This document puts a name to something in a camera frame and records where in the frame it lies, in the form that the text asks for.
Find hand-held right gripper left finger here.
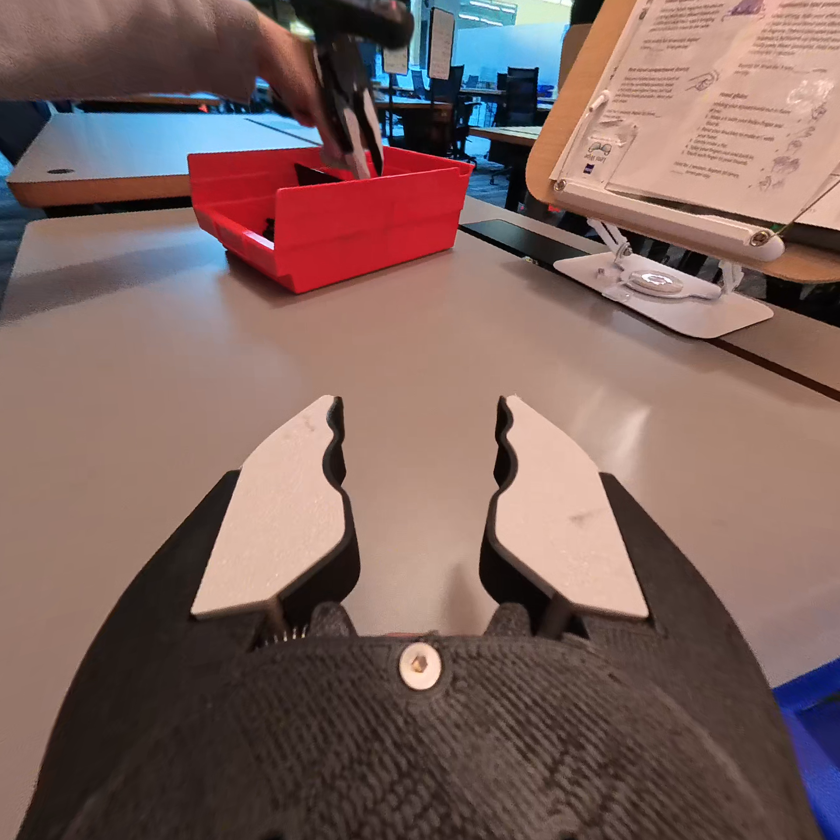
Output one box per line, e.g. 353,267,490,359
190,395,361,621

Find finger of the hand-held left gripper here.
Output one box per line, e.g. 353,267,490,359
318,98,353,166
340,87,386,180

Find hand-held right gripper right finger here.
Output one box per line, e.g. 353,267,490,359
479,395,651,621

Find red plastic bin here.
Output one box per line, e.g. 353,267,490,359
187,146,475,294

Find person's left forearm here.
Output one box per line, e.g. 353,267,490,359
0,0,263,105

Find grey desk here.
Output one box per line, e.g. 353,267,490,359
0,197,840,840

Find wooden background table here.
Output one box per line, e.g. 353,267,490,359
469,125,546,148

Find black office chair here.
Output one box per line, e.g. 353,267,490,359
497,66,540,129

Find grey table with wooden edge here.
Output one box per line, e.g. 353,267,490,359
7,112,322,210

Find wooden book stand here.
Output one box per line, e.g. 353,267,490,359
525,0,840,340

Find dark blue chair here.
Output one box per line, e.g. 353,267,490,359
0,100,55,166

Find blue plastic bin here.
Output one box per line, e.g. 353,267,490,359
773,659,840,840

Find black desk cable flap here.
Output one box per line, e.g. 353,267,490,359
459,220,614,270

